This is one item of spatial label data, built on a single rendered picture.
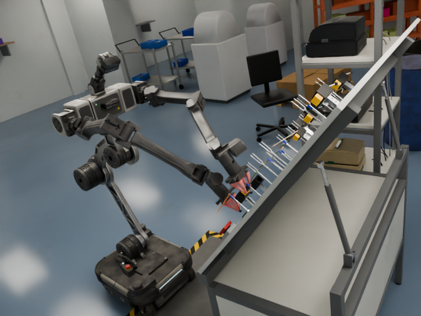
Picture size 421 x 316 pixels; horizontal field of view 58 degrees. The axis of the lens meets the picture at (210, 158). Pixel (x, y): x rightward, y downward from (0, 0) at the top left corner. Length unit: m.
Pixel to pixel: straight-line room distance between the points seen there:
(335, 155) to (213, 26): 4.15
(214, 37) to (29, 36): 4.58
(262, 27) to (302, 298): 6.83
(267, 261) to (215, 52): 4.89
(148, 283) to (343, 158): 1.52
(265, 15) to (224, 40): 1.82
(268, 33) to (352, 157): 5.72
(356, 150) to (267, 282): 1.22
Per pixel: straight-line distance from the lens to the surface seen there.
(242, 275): 1.80
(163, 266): 2.84
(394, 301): 2.81
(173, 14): 11.93
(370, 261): 1.85
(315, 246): 1.91
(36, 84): 9.52
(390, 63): 1.92
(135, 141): 1.69
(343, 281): 1.47
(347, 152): 2.63
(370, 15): 8.53
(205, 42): 6.54
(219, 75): 6.45
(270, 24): 8.21
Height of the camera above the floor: 2.02
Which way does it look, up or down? 25 degrees down
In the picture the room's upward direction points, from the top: 11 degrees counter-clockwise
